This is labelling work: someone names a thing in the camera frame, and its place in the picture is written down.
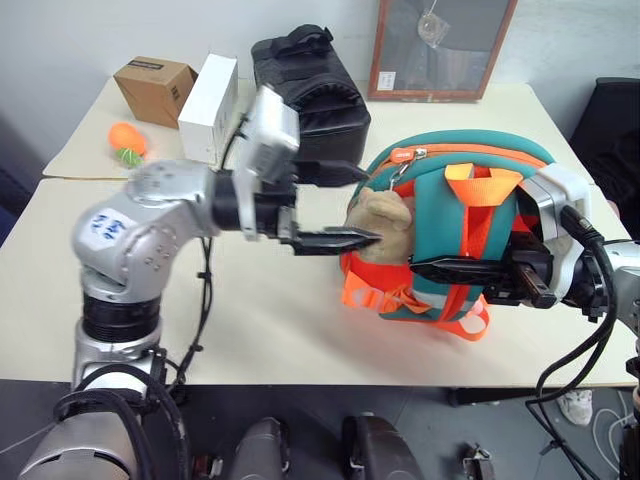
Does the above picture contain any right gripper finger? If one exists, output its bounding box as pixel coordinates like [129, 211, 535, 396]
[408, 256, 507, 287]
[514, 185, 545, 242]

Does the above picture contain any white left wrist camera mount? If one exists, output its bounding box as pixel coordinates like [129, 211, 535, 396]
[233, 83, 302, 242]

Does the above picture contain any dark rounded robot leg shape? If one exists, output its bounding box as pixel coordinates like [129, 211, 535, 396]
[341, 412, 426, 480]
[232, 417, 292, 480]

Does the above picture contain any white floor cable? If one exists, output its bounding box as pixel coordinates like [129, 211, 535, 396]
[592, 389, 637, 474]

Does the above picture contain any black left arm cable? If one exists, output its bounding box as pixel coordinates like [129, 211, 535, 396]
[167, 127, 251, 401]

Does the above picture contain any black chair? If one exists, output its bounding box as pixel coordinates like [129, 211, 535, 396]
[568, 77, 640, 236]

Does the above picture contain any tan plush toy pendant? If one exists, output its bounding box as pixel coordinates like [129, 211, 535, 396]
[344, 186, 417, 266]

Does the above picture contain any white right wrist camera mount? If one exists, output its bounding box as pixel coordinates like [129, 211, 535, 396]
[519, 162, 592, 304]

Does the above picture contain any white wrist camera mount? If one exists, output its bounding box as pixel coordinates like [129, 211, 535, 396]
[233, 83, 302, 242]
[519, 162, 592, 304]

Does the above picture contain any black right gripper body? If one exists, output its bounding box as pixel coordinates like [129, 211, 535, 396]
[487, 232, 559, 309]

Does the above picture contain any orange and green plush toy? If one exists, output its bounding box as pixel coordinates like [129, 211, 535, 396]
[108, 122, 149, 169]

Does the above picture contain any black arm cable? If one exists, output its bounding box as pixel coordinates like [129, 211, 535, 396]
[529, 204, 619, 407]
[167, 127, 251, 401]

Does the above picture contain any wooden framed picture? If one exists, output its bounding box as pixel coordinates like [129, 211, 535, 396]
[368, 0, 519, 104]

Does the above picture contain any black floor cable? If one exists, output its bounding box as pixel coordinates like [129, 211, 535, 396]
[524, 397, 596, 480]

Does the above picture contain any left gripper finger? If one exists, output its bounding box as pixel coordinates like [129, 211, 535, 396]
[289, 225, 385, 258]
[297, 158, 371, 189]

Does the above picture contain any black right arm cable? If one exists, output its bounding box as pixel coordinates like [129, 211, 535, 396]
[529, 204, 619, 407]

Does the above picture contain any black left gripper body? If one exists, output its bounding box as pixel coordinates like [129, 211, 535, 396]
[255, 158, 322, 247]

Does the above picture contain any white cardboard box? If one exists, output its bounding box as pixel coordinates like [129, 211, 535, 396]
[177, 52, 240, 164]

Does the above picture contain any white shoe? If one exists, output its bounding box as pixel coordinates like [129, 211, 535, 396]
[556, 389, 594, 427]

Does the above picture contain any orange and teal backpack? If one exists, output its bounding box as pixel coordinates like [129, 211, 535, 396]
[339, 129, 559, 342]

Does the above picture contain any black fabric bag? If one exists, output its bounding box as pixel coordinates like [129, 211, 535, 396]
[249, 24, 372, 177]

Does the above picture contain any brown cardboard box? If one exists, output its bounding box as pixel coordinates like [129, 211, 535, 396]
[113, 55, 200, 130]

